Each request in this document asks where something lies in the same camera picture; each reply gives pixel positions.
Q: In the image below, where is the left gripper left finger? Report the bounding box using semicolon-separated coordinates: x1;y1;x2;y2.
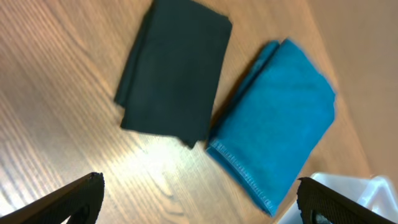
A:
1;172;104;224

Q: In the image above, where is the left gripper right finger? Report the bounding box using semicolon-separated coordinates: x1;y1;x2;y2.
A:
297;177;394;224

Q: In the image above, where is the blue denim cloth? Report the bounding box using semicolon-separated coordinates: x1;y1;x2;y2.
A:
206;39;335;216

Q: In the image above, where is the black cloth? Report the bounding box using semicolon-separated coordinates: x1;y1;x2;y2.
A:
114;0;233;147

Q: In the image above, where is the clear plastic storage bin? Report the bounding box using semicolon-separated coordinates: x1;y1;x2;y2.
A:
277;172;397;224

